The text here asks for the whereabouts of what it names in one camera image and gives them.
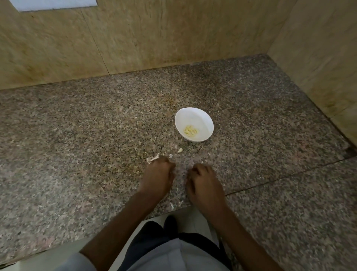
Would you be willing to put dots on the pile of peeled garlic cloves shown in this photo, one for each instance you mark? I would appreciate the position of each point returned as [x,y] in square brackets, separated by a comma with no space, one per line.
[190,130]

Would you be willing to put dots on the person's left forearm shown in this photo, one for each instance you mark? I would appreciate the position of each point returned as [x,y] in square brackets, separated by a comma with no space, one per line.
[114,231]

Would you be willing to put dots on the person's right forearm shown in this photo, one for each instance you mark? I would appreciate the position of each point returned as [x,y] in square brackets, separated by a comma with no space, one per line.
[245,243]

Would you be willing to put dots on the person's right fingers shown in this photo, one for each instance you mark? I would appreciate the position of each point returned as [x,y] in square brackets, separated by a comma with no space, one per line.
[196,171]

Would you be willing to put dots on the person's right hand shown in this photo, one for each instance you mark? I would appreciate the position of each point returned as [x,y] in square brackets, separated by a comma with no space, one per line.
[205,189]

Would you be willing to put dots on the person's left fingers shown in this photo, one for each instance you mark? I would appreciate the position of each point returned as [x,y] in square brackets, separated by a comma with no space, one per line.
[167,164]

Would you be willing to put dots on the person's left hand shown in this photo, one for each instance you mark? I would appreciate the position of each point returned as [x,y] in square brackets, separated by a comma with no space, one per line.
[156,176]

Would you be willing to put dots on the person's grey shirt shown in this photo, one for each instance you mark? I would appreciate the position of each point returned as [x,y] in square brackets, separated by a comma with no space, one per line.
[156,256]

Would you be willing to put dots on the white bowl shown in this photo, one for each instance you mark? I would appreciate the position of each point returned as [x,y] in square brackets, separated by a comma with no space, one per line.
[194,124]

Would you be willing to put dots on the person's dark trousers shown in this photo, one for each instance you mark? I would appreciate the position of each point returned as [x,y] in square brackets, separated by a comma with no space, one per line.
[167,237]

